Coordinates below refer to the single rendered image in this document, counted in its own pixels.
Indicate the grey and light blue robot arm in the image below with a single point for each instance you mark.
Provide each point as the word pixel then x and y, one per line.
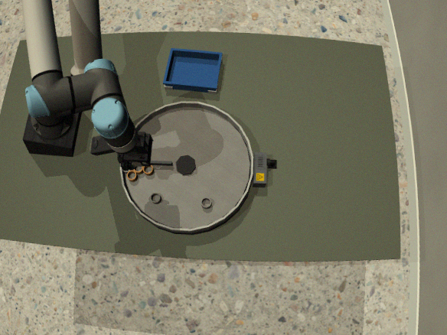
pixel 51 96

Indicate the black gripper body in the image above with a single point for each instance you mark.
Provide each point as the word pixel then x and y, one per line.
pixel 143 149

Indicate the blue crate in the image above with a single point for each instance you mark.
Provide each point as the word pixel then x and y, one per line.
pixel 195 68

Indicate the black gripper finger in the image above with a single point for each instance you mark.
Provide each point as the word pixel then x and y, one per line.
pixel 130 166

